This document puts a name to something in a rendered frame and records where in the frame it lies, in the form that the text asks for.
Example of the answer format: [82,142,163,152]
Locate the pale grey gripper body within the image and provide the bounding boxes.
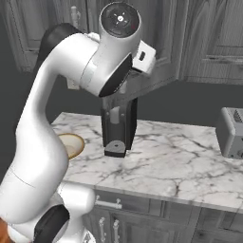
[119,75,129,95]

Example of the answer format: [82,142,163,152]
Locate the tan bowl with white inside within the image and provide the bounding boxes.
[57,132,86,160]

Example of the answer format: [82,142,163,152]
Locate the grey toaster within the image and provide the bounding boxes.
[215,106,243,159]

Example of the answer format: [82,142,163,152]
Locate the grey drawer front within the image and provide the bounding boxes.
[94,189,166,218]
[162,200,243,234]

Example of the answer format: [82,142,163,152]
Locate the grey base cupboard door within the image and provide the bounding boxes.
[109,211,194,243]
[191,228,243,243]
[83,207,111,243]

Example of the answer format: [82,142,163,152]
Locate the grey wall cupboard door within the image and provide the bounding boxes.
[138,0,192,84]
[1,0,96,73]
[180,0,243,85]

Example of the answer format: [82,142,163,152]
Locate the silver wall cupboard handle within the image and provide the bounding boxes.
[70,5,82,30]

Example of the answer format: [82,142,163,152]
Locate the silver drawer handle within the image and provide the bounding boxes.
[94,195,123,210]

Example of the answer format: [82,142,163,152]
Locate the silver base cupboard handle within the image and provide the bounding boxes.
[98,216,106,243]
[112,218,121,243]

